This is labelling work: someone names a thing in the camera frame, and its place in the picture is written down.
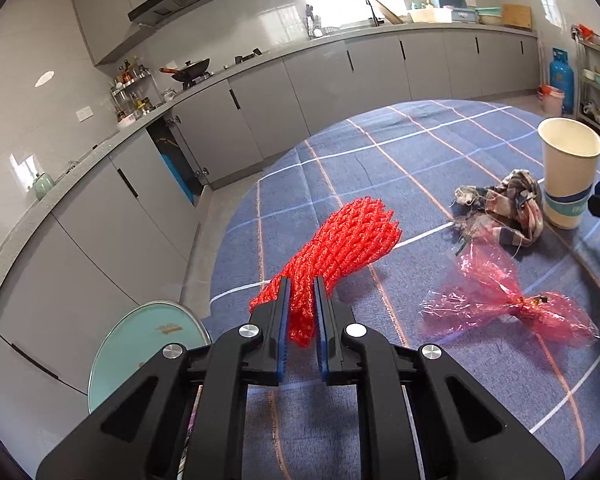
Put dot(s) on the pink cellophane wrapper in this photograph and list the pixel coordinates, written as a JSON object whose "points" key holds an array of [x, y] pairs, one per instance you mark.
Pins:
{"points": [[482, 286]]}

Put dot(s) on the green ceramic teapot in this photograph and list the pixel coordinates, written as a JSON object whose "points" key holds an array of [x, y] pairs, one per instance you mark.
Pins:
{"points": [[42, 184]]}

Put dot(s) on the black wok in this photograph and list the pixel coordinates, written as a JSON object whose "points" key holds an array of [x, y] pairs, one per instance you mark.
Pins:
{"points": [[189, 72]]}

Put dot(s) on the white pink bucket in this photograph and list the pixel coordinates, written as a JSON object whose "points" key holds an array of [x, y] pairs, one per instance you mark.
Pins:
{"points": [[552, 100]]}

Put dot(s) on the grey lower cabinets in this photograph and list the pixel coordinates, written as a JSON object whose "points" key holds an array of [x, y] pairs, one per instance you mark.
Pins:
{"points": [[118, 230]]}

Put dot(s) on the red foam net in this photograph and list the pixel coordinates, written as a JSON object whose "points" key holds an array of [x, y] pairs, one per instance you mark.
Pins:
{"points": [[356, 235]]}

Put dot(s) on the metal storage shelf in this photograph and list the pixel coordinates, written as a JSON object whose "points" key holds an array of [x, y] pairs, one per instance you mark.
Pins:
{"points": [[587, 99]]}

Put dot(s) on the blue plaid tablecloth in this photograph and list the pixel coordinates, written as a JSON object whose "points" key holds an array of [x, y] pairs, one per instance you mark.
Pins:
{"points": [[413, 157]]}

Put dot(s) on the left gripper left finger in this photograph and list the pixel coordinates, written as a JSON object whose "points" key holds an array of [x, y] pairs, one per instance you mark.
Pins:
{"points": [[181, 415]]}

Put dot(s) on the kitchen faucet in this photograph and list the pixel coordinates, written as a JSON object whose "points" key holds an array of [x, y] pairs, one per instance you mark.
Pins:
{"points": [[375, 19]]}

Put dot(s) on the plaid cloth rag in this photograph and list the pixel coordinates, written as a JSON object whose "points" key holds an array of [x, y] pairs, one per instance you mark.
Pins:
{"points": [[508, 213]]}

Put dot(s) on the wooden cutting board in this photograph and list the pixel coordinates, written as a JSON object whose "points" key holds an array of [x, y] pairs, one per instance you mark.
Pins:
{"points": [[516, 16]]}

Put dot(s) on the white paper cup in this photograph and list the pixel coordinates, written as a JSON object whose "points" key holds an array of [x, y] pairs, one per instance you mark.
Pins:
{"points": [[570, 157]]}

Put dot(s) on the teal trash bin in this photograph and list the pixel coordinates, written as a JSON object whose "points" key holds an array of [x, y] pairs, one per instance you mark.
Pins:
{"points": [[135, 339]]}

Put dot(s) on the blue gas cylinder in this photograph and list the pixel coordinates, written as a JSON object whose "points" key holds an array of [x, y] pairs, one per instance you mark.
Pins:
{"points": [[562, 78]]}

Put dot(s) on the spice rack with bottles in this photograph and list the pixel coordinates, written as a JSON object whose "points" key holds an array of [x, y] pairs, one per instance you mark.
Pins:
{"points": [[134, 92]]}

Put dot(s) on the blue bread box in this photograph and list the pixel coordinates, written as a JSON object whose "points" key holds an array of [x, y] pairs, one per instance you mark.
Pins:
{"points": [[458, 11]]}

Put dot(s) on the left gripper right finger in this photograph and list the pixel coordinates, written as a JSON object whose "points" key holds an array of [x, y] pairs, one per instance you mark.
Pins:
{"points": [[420, 414]]}

